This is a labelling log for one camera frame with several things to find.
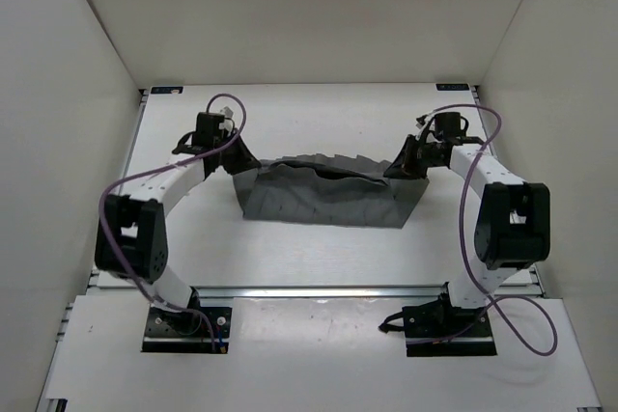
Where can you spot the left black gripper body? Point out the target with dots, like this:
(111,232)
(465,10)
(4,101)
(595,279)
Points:
(222,138)

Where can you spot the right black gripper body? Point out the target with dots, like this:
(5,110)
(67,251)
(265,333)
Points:
(429,154)

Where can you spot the grey pleated skirt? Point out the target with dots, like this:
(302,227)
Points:
(327,190)

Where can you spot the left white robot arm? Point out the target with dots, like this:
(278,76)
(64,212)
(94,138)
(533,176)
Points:
(132,241)

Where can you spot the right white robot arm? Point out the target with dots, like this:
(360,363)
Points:
(503,220)

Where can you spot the right blue corner label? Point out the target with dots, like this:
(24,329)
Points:
(452,87)

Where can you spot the blue corner label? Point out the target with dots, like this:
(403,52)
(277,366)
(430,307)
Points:
(166,90)
(452,87)

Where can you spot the left blue corner label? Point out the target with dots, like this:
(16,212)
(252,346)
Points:
(166,90)

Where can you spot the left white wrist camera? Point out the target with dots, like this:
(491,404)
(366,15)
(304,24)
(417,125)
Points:
(228,124)

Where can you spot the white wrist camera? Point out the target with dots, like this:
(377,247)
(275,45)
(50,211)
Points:
(228,124)
(424,120)

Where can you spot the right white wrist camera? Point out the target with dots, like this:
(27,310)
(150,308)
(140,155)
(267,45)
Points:
(424,120)

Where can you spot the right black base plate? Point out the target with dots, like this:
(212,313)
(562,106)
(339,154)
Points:
(437,330)

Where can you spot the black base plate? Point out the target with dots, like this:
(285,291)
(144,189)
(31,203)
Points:
(437,330)
(173,333)

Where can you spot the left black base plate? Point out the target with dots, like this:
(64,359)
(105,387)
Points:
(173,333)

